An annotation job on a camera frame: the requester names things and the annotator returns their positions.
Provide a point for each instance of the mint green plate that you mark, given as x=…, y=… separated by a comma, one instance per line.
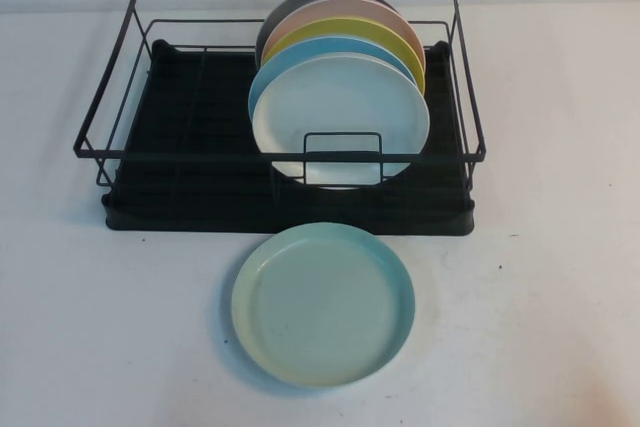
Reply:
x=320, y=302

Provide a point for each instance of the white plate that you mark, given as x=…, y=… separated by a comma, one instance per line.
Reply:
x=340, y=102

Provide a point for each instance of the blue plate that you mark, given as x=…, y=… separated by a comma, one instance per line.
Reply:
x=320, y=48

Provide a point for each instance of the yellow plate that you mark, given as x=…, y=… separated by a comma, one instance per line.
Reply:
x=340, y=30

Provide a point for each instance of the pink plate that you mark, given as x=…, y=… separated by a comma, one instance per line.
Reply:
x=350, y=10

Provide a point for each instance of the grey plate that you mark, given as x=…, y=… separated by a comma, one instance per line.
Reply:
x=279, y=11

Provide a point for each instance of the black plastic drip tray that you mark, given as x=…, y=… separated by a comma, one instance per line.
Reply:
x=200, y=223

